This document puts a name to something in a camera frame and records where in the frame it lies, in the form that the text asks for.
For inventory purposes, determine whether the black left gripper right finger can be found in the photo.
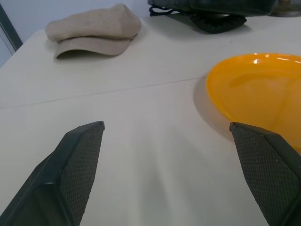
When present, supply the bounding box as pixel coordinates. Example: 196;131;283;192
229;121;301;226

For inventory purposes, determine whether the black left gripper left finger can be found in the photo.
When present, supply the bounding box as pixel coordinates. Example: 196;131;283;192
0;121;105;226

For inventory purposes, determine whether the yellow plastic plate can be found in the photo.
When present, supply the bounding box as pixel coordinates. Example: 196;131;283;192
205;53;301;153

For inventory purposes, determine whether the beige knitted flat cap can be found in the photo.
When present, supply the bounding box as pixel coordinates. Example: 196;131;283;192
45;3;142;59

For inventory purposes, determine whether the dark vertical post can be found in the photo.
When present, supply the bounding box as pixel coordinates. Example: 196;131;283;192
0;4;24;52

